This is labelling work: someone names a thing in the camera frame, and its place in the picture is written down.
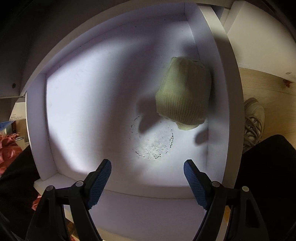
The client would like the beige sneaker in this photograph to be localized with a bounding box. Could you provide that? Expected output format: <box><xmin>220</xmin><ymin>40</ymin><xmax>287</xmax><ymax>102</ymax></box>
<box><xmin>243</xmin><ymin>97</ymin><xmax>265</xmax><ymax>153</ymax></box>

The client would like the white open drawer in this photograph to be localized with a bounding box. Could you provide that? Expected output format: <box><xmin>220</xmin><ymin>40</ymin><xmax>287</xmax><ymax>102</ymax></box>
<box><xmin>26</xmin><ymin>1</ymin><xmax>244</xmax><ymax>240</ymax></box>

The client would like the red satin fabric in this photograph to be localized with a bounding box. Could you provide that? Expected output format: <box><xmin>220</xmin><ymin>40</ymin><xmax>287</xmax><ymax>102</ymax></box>
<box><xmin>1</xmin><ymin>134</ymin><xmax>41</xmax><ymax>210</ymax></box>

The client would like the green knit beanie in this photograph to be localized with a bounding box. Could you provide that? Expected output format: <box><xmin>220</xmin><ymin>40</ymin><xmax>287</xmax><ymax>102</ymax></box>
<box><xmin>155</xmin><ymin>57</ymin><xmax>212</xmax><ymax>131</ymax></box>

